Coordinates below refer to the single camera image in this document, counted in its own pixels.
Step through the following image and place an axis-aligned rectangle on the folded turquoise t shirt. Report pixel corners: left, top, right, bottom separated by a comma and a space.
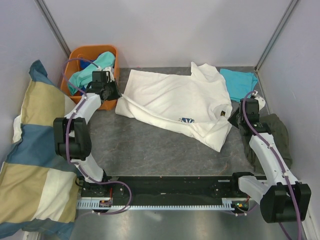
220, 68, 258, 103

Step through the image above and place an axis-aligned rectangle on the orange plastic basket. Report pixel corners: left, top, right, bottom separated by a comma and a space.
60, 44, 120, 104

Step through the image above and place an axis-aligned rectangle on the olive green t shirt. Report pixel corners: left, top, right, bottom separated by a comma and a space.
241, 113, 293, 175

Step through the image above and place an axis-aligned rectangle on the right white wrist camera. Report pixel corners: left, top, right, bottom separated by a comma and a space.
250, 90, 266, 111

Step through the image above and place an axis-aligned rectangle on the mint green t shirt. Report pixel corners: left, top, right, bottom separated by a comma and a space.
69, 51, 116, 89

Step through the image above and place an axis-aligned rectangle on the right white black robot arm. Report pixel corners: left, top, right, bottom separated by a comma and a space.
228, 98, 312, 223

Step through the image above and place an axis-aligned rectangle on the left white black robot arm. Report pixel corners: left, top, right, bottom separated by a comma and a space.
53, 69, 121, 197

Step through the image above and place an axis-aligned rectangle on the aluminium corner post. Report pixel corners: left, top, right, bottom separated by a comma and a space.
254, 0, 300, 73
34, 0, 71, 58

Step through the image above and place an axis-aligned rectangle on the left aluminium corner post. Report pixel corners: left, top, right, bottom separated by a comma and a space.
34, 0, 71, 58

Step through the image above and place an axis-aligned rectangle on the dark blue t shirt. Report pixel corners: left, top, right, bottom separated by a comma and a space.
79, 59, 92, 70

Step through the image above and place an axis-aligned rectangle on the right aluminium corner post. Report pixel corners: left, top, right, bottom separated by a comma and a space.
254, 0, 300, 73

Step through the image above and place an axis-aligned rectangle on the white slotted cable duct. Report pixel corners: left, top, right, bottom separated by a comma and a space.
76, 198, 250, 211

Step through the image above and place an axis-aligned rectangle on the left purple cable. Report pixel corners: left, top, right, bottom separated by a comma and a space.
61, 57, 133, 215

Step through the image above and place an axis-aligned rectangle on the blue beige checkered pillow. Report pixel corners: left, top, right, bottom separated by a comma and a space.
0, 60, 79, 240

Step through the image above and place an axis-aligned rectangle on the white t shirt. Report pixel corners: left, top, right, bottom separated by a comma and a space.
115, 62, 233, 152

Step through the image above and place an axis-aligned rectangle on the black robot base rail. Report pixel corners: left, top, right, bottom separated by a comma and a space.
79, 175, 267, 207

